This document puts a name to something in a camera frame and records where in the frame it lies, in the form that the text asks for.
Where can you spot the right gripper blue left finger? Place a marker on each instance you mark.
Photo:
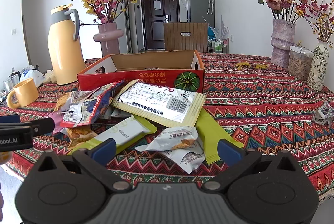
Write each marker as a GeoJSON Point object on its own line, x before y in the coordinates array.
{"type": "Point", "coordinates": [94, 161]}

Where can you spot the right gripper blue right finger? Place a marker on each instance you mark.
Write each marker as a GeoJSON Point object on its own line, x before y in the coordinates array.
{"type": "Point", "coordinates": [239, 161]}

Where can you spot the lime green snack packet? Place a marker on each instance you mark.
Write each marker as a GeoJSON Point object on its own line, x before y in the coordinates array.
{"type": "Point", "coordinates": [210, 133]}

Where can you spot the green white snack bar packet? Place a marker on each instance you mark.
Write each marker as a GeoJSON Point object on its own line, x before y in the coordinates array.
{"type": "Point", "coordinates": [125, 134]}

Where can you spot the pink snack packet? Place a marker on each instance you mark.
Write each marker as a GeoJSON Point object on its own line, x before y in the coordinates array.
{"type": "Point", "coordinates": [57, 117]}

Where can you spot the white cracker snack packet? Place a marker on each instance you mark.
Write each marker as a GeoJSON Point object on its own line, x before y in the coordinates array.
{"type": "Point", "coordinates": [179, 144]}

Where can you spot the red blue snack packet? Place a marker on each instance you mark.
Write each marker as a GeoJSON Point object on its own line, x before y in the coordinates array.
{"type": "Point", "coordinates": [87, 108]}

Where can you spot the large cream striped snack bag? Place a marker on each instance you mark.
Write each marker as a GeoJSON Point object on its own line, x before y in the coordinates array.
{"type": "Point", "coordinates": [169, 107]}

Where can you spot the orange cookie snack packet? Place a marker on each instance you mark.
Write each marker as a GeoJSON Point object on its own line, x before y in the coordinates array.
{"type": "Point", "coordinates": [80, 134]}

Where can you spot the yellow ceramic mug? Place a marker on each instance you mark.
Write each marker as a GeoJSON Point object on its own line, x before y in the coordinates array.
{"type": "Point", "coordinates": [23, 94]}

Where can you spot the clear drinking glass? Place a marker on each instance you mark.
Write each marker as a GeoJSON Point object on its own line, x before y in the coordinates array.
{"type": "Point", "coordinates": [10, 82]}

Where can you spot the patterned red tablecloth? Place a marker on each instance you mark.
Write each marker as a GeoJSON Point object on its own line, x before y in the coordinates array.
{"type": "Point", "coordinates": [268, 110]}

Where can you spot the white plastic bag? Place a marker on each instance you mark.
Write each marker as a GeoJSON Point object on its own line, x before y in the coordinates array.
{"type": "Point", "coordinates": [31, 72]}

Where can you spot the fallen yellow petals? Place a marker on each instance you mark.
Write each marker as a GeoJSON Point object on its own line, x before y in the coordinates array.
{"type": "Point", "coordinates": [246, 65]}

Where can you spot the red cardboard pumpkin box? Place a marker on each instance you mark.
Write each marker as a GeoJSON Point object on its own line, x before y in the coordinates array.
{"type": "Point", "coordinates": [175, 69]}

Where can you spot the crumpled paper ball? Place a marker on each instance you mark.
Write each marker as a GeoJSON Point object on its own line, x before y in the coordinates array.
{"type": "Point", "coordinates": [323, 114]}

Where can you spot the floral white bottle vase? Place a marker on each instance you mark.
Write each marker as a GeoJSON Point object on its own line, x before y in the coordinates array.
{"type": "Point", "coordinates": [319, 66]}

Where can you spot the pink glass vase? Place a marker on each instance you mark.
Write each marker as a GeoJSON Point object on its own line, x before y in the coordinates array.
{"type": "Point", "coordinates": [108, 37]}

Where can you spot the clear jar of seeds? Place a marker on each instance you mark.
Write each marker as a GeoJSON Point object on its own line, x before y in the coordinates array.
{"type": "Point", "coordinates": [300, 59]}

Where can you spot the wooden slatted chair back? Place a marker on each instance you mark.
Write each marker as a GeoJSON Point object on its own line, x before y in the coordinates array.
{"type": "Point", "coordinates": [186, 36]}

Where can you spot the textured mauve ceramic vase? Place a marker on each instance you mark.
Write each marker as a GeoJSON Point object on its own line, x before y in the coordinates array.
{"type": "Point", "coordinates": [281, 39]}

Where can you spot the dark brown entrance door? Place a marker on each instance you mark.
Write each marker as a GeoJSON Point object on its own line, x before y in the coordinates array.
{"type": "Point", "coordinates": [156, 13]}

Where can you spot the grey refrigerator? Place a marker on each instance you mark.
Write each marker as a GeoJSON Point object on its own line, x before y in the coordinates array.
{"type": "Point", "coordinates": [201, 11]}

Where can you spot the yellow thermos jug grey handle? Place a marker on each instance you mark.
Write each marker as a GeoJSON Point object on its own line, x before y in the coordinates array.
{"type": "Point", "coordinates": [64, 44]}

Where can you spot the wire storage rack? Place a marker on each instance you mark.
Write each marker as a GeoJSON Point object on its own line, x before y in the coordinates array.
{"type": "Point", "coordinates": [218, 42]}

